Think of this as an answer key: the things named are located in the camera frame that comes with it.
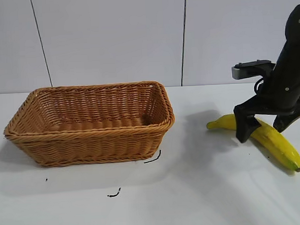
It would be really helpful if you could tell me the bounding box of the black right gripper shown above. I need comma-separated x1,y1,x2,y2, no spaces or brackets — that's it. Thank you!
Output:
232,65,300,143

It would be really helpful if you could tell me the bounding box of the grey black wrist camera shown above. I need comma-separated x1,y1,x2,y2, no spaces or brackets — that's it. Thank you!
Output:
231,59,275,81

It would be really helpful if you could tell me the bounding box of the brown woven wicker basket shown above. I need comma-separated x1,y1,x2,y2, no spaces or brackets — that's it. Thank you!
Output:
1,79,177,170

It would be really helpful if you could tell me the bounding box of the yellow banana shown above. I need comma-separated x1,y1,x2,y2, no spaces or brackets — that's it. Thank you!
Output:
206,111,300,177

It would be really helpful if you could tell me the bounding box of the black camera cable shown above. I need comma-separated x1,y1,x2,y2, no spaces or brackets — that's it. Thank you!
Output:
253,77,266,93

